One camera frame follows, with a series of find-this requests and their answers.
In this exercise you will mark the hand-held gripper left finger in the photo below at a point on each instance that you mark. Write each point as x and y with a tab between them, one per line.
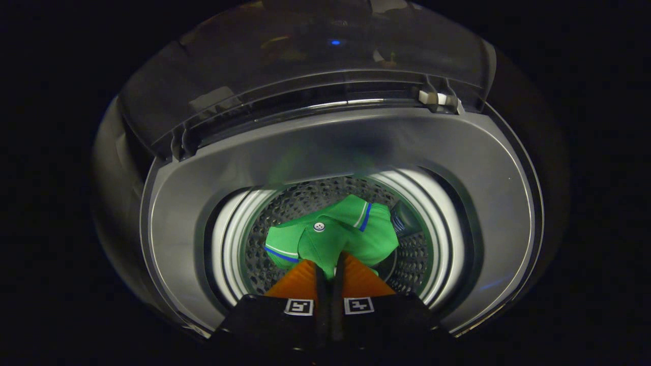
269	320

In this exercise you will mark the green polo shirt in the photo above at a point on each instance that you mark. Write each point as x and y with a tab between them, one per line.
346	234

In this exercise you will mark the grey washing machine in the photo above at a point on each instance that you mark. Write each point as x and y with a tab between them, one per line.
330	147

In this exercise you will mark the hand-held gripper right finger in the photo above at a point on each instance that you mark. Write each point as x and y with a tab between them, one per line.
391	320

